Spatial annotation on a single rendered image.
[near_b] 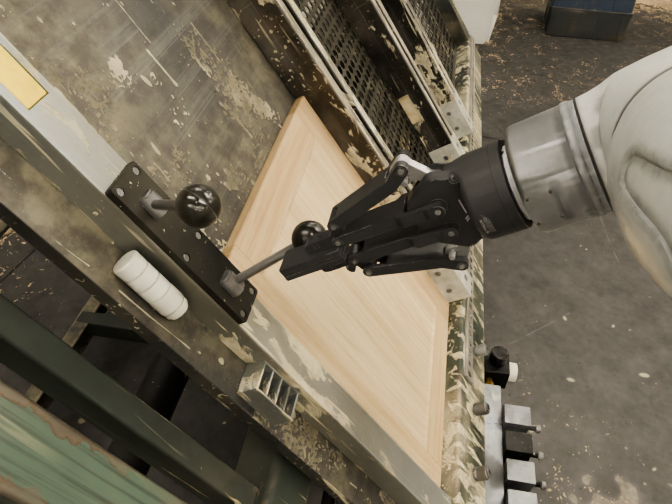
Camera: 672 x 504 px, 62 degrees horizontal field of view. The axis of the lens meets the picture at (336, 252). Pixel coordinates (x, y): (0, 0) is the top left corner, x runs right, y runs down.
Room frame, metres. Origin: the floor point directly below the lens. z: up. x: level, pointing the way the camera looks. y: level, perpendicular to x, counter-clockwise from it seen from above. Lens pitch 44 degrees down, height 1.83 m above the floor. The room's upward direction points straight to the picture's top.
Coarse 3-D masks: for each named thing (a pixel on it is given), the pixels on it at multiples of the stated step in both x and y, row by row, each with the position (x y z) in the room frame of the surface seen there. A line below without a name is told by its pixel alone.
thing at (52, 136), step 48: (0, 96) 0.42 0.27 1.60; (48, 96) 0.46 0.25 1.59; (48, 144) 0.42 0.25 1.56; (96, 144) 0.45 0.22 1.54; (96, 192) 0.41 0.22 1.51; (144, 240) 0.41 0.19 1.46; (192, 288) 0.40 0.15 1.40; (240, 336) 0.39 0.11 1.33; (288, 336) 0.43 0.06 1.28; (336, 384) 0.42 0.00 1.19; (336, 432) 0.37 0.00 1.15; (384, 432) 0.41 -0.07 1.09; (384, 480) 0.36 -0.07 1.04; (432, 480) 0.39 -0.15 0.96
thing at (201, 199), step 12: (144, 192) 0.43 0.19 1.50; (156, 192) 0.44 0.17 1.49; (180, 192) 0.37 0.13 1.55; (192, 192) 0.36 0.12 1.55; (204, 192) 0.36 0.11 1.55; (216, 192) 0.37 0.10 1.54; (144, 204) 0.42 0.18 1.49; (156, 204) 0.41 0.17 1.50; (168, 204) 0.40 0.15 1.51; (180, 204) 0.35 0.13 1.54; (192, 204) 0.35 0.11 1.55; (204, 204) 0.35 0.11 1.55; (216, 204) 0.36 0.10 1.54; (156, 216) 0.42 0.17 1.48; (180, 216) 0.35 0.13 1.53; (192, 216) 0.35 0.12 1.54; (204, 216) 0.35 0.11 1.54; (216, 216) 0.36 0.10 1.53
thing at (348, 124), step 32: (256, 0) 0.89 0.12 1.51; (288, 0) 0.92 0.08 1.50; (256, 32) 0.89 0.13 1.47; (288, 32) 0.88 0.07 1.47; (288, 64) 0.88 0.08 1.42; (320, 64) 0.88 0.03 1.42; (320, 96) 0.87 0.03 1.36; (352, 96) 0.91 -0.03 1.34; (352, 128) 0.86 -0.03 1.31; (352, 160) 0.86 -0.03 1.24; (384, 160) 0.86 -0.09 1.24; (448, 288) 0.82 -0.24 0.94
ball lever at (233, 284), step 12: (300, 228) 0.43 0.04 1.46; (312, 228) 0.43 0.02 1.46; (324, 228) 0.43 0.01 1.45; (300, 240) 0.42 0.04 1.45; (276, 252) 0.43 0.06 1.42; (264, 264) 0.42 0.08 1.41; (228, 276) 0.42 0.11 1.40; (240, 276) 0.42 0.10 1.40; (228, 288) 0.41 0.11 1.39; (240, 288) 0.41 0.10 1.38
